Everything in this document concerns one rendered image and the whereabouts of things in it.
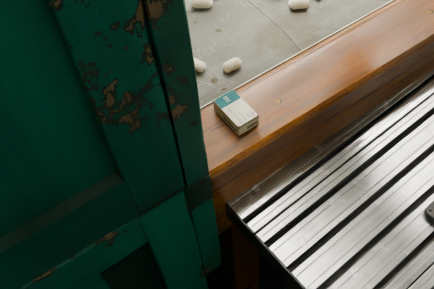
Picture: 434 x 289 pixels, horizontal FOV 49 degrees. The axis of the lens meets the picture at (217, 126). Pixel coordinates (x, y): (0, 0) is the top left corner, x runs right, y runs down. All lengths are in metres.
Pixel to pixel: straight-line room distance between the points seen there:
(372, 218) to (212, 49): 0.36
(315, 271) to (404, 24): 0.41
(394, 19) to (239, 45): 0.25
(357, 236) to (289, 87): 0.23
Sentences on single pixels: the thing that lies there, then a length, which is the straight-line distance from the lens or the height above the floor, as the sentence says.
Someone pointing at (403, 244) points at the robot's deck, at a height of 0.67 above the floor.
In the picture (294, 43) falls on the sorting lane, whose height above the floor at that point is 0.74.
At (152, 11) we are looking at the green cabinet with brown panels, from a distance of 0.34.
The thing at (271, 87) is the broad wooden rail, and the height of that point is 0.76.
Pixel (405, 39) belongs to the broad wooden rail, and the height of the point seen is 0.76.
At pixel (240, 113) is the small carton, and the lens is 0.65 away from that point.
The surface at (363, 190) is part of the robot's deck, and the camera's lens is 0.73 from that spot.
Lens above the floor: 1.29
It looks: 52 degrees down
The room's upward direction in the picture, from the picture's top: 6 degrees counter-clockwise
